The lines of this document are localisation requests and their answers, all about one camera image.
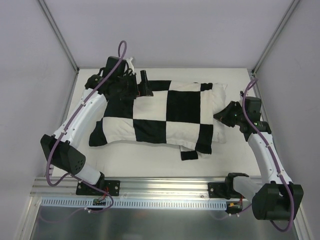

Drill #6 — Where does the black white checkered pillowcase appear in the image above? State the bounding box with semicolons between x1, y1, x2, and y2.
88;80;214;161

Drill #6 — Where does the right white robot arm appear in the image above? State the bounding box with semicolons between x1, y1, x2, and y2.
213;96;304;221

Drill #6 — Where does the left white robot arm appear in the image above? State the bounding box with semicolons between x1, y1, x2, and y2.
40;56;153;195

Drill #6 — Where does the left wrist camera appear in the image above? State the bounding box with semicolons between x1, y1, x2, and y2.
126;57;135;73

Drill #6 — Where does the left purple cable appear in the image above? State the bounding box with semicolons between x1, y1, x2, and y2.
46;40;128;187

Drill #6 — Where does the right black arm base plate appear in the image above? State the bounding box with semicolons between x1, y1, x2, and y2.
207;182;247;200

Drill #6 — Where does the aluminium mounting rail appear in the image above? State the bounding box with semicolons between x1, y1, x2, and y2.
30;175;266;201

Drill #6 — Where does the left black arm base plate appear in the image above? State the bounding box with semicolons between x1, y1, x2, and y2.
75;179;121;197

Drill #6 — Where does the left aluminium frame post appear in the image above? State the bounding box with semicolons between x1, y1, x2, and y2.
36;0;80;74

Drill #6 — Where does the aluminium frame post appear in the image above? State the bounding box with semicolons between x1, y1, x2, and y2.
36;0;80;74
250;0;302;77

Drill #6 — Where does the right aluminium frame post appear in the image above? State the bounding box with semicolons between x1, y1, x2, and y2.
250;0;302;77

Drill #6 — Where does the white slotted cable duct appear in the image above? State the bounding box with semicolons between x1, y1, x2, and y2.
40;197;227;211

